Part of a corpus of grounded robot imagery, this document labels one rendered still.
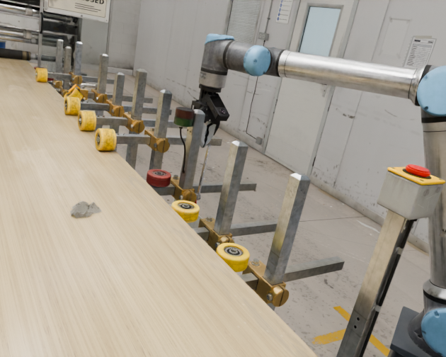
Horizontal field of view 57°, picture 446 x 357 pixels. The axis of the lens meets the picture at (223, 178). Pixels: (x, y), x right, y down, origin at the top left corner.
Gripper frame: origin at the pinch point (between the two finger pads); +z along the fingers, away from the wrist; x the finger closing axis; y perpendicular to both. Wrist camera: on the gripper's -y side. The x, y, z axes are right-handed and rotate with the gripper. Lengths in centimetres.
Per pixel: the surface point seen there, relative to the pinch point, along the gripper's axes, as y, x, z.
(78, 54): 143, 8, -9
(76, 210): -26, 49, 9
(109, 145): 19.9, 26.6, 7.3
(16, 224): -28, 63, 10
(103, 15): 221, -29, -32
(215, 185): -2.7, -6.2, 14.4
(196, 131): -7.1, 8.2, -6.7
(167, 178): -5.1, 14.9, 10.3
